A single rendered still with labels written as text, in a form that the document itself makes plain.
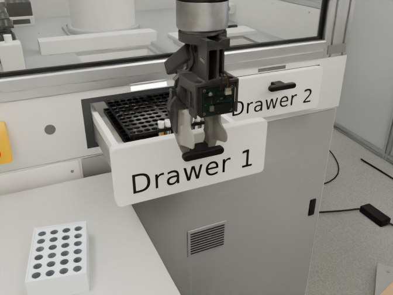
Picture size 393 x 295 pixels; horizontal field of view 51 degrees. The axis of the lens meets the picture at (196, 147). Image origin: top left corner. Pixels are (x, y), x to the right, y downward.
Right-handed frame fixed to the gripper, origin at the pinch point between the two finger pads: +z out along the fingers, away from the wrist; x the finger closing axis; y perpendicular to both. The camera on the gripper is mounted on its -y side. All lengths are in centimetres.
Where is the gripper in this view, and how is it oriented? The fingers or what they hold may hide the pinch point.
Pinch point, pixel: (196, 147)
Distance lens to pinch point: 71.0
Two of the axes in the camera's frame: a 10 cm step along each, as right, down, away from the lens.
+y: 4.2, 4.1, -8.1
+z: 0.0, 8.9, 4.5
